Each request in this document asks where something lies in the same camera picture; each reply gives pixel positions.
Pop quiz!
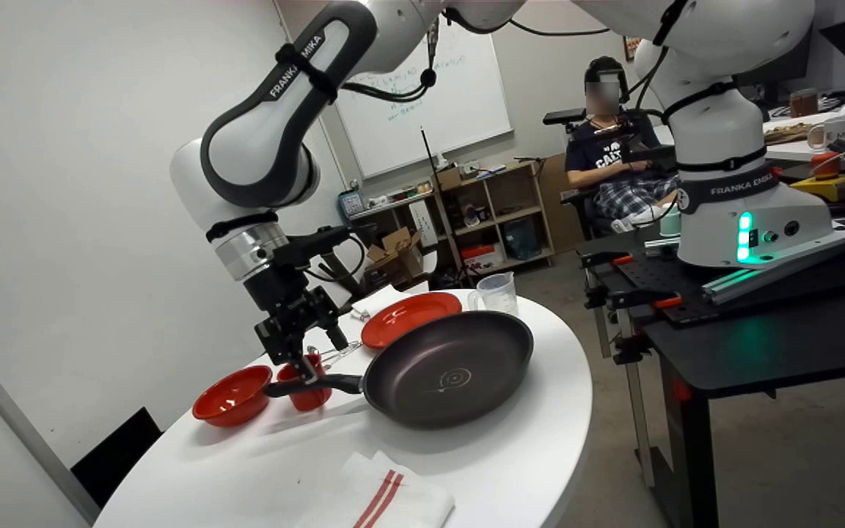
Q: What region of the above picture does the large brown cardboard box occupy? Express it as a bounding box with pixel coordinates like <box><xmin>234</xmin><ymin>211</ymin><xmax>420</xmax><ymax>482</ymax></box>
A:
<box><xmin>536</xmin><ymin>151</ymin><xmax>589</xmax><ymax>255</ymax></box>

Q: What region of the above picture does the black frying pan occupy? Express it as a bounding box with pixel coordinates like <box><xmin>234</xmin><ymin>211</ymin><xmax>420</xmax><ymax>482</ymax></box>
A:
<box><xmin>260</xmin><ymin>309</ymin><xmax>536</xmax><ymax>432</ymax></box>

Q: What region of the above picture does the wooden cubby shelf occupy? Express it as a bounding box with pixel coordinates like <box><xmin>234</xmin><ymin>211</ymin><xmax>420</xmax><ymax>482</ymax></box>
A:
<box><xmin>435</xmin><ymin>158</ymin><xmax>557</xmax><ymax>278</ymax></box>

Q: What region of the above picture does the plain white cloth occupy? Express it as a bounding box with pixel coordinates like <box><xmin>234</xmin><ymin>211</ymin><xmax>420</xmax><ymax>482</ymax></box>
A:
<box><xmin>347</xmin><ymin>281</ymin><xmax>407</xmax><ymax>324</ymax></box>

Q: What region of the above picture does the black robot desk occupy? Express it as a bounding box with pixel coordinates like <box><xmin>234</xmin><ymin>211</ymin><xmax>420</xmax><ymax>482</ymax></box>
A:
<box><xmin>579</xmin><ymin>230</ymin><xmax>845</xmax><ymax>528</ymax></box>

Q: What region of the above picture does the red bowl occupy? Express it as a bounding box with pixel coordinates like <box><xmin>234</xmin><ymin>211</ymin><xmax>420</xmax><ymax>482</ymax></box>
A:
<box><xmin>190</xmin><ymin>365</ymin><xmax>277</xmax><ymax>432</ymax></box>

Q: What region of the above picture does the seated person in dark shirt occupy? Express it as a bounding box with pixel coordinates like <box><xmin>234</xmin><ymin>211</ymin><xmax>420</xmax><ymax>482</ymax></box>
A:
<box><xmin>564</xmin><ymin>57</ymin><xmax>683</xmax><ymax>234</ymax></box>

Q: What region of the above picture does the black clamp with orange handle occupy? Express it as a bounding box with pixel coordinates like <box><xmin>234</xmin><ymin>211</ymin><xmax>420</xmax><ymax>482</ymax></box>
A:
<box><xmin>579</xmin><ymin>246</ymin><xmax>645</xmax><ymax>296</ymax></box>
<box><xmin>605</xmin><ymin>289</ymin><xmax>686</xmax><ymax>368</ymax></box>

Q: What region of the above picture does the metal utensil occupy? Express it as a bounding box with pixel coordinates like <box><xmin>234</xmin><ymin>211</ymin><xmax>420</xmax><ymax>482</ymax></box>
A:
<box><xmin>324</xmin><ymin>337</ymin><xmax>366</xmax><ymax>365</ymax></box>

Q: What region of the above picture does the clear plastic measuring cup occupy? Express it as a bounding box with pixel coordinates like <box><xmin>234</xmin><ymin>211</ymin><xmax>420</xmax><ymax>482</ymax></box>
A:
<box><xmin>472</xmin><ymin>271</ymin><xmax>520</xmax><ymax>317</ymax></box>

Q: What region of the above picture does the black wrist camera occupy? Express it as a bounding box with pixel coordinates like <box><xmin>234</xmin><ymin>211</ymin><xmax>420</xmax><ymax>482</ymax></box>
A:
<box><xmin>272</xmin><ymin>227</ymin><xmax>357</xmax><ymax>273</ymax></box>

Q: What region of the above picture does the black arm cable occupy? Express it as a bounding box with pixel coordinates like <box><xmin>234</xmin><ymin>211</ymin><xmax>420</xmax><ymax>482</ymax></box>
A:
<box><xmin>341</xmin><ymin>17</ymin><xmax>447</xmax><ymax>105</ymax></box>

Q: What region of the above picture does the white towel with red stripes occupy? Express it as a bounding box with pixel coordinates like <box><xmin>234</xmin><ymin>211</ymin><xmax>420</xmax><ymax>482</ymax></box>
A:
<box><xmin>329</xmin><ymin>466</ymin><xmax>457</xmax><ymax>528</ymax></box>

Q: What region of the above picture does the white round pedestal table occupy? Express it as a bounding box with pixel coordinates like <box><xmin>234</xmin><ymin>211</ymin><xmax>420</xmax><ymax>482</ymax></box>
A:
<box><xmin>95</xmin><ymin>289</ymin><xmax>595</xmax><ymax>528</ymax></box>

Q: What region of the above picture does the silver aluminium rail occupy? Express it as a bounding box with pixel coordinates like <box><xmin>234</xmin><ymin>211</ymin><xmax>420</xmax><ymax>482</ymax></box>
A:
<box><xmin>699</xmin><ymin>218</ymin><xmax>845</xmax><ymax>305</ymax></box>

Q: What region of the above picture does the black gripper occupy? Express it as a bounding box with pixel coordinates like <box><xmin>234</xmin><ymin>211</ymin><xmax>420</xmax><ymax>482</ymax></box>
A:
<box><xmin>244</xmin><ymin>262</ymin><xmax>353</xmax><ymax>387</ymax></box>

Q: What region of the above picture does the small cardboard box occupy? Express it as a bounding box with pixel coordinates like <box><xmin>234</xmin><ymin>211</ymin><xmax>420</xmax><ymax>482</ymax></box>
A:
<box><xmin>365</xmin><ymin>227</ymin><xmax>429</xmax><ymax>289</ymax></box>

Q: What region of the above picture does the red mug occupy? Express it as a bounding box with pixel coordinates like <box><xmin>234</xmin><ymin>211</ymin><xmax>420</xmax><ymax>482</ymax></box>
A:
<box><xmin>277</xmin><ymin>353</ymin><xmax>335</xmax><ymax>415</ymax></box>

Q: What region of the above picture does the low wooden side desk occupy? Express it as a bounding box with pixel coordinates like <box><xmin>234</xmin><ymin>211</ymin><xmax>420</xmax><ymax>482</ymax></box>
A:
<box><xmin>347</xmin><ymin>189</ymin><xmax>447</xmax><ymax>255</ymax></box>

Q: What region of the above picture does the red plate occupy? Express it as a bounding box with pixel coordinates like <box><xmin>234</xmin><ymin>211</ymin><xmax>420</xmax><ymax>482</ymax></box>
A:
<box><xmin>357</xmin><ymin>290</ymin><xmax>466</xmax><ymax>356</ymax></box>

